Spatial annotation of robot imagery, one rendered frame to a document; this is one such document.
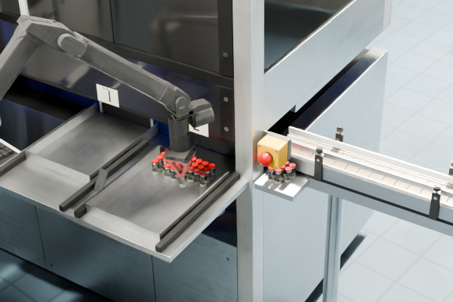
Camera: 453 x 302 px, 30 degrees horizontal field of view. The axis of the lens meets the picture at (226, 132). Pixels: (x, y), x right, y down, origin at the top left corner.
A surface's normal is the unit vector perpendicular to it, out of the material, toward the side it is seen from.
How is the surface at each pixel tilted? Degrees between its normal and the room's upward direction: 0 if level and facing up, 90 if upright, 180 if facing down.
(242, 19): 90
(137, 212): 0
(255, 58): 90
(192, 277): 90
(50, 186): 0
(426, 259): 0
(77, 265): 90
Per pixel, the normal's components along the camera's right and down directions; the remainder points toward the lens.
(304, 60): 0.84, 0.28
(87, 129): -0.02, -0.84
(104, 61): 0.52, 0.32
